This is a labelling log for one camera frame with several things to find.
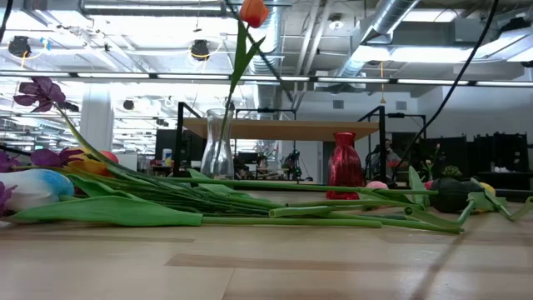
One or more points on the clear glass vase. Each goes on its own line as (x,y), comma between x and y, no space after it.
(208,162)

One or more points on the black storage cabinets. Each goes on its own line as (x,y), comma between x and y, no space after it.
(499,154)

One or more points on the small mixed flower bouquet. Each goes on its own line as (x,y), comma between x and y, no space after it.
(429,163)

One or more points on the wooden shelf with black legs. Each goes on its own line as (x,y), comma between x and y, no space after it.
(283,129)

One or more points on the red glass vase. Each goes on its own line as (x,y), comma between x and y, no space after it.
(345,166)

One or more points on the purple flower spray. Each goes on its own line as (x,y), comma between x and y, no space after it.
(41,93)
(6,200)

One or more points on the small green potted plant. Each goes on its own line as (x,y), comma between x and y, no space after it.
(452,172)

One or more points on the silver ventilation duct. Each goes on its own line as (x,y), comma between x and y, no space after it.
(391,14)

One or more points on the white building column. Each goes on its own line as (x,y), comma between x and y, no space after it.
(96,121)

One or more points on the person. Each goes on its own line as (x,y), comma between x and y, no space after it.
(389,158)

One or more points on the pink tulip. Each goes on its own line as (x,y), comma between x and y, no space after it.
(377,185)

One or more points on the yellow orange tulip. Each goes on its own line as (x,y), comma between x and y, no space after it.
(89,167)

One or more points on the white yellow container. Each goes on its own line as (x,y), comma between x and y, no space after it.
(167,157)

